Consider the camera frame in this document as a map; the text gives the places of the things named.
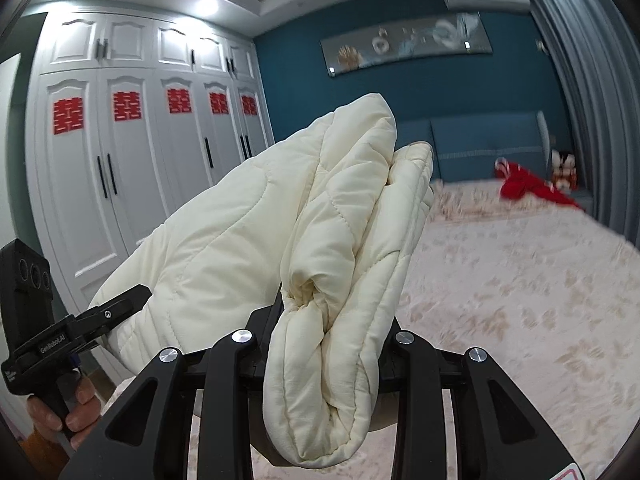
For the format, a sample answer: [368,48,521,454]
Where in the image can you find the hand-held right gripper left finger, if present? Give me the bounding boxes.
[60,294,285,480]

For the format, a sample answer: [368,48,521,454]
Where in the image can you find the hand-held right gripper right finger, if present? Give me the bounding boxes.
[377,314,577,480]

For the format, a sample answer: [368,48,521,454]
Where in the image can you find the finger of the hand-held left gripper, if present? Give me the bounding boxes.
[75,284,153,348]

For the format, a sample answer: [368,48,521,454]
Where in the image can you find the cream quilted jacket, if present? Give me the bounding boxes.
[87,92,435,471]

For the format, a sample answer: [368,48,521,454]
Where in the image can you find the person's left hand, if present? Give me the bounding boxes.
[25,374,101,453]

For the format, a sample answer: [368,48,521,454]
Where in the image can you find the bed with pink floral bedspread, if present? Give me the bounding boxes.
[350,177,640,480]

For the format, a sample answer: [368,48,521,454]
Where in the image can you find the white wardrobe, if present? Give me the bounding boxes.
[25,12,276,356]

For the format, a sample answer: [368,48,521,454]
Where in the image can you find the red garment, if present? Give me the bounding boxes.
[494,156,586,211]

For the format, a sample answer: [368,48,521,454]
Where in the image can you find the blue upholstered headboard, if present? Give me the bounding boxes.
[395,110,558,186]

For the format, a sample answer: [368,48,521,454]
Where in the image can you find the pair of small dolls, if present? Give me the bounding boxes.
[550,150,579,191]

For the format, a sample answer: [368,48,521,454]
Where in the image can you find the grey-blue curtain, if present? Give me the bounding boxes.
[520,0,640,246]

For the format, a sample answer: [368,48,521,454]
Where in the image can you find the long framed wall picture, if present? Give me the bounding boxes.
[320,12,493,77]

